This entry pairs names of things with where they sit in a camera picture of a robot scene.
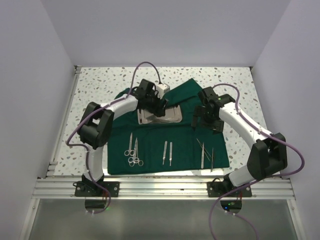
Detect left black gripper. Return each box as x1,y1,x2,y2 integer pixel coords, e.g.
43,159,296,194
144,89,168,117

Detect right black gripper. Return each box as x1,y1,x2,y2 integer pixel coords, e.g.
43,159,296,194
191,105,225,135

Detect thin steel tweezers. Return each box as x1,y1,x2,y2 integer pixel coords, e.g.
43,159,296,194
196,138,212,161

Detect stainless steel instrument tray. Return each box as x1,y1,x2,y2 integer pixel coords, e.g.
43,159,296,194
137,105,183,125

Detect broad steel tweezers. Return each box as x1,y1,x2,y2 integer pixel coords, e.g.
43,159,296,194
200,143,205,169

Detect dark steel tweezers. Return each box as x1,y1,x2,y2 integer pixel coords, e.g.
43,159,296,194
210,147,215,173

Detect steel scalpel handle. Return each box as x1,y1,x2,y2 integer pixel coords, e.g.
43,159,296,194
162,141,168,165
169,142,173,167

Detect green surgical cloth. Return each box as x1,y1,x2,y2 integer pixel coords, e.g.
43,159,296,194
107,78,230,175

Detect steel ring-handled scissors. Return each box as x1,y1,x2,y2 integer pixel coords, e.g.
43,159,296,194
124,132,135,157
128,147,140,164

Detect steel forceps with ring handles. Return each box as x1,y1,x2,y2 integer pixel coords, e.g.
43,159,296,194
128,138,144,167

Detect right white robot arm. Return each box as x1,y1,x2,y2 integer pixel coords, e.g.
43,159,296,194
191,87,288,197

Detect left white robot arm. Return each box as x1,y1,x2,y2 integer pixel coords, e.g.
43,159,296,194
77,79,170,197

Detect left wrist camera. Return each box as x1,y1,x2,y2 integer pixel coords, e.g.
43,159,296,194
155,83,170,99

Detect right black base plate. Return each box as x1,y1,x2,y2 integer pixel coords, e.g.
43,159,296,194
206,180,253,198

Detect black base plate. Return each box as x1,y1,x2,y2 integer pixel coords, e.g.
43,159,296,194
72,181,120,198
206,180,253,198

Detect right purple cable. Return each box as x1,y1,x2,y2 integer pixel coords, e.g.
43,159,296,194
209,83,306,240

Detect purple cable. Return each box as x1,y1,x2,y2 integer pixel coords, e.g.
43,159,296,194
209,83,306,240
65,61,162,215

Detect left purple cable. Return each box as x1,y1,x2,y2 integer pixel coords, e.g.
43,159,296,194
65,61,162,215

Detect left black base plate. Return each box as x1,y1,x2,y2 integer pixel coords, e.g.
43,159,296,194
72,181,120,198

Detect aluminium rail frame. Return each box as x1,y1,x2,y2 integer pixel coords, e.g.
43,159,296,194
20,66,307,240

